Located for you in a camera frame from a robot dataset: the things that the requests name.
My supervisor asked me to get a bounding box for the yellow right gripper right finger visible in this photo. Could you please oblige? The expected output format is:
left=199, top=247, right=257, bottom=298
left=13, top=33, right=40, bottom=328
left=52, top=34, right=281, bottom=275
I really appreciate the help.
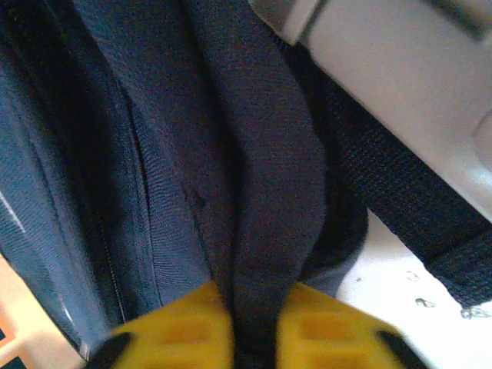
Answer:
left=275, top=281, right=431, bottom=369

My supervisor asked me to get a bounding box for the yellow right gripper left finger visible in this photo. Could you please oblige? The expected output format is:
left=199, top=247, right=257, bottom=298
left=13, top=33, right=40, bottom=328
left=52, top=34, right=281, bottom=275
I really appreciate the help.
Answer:
left=82, top=279, right=236, bottom=369

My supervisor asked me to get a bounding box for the navy blue backpack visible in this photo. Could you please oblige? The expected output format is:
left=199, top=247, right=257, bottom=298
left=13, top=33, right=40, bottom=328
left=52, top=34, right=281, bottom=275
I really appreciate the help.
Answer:
left=0, top=0, right=492, bottom=369

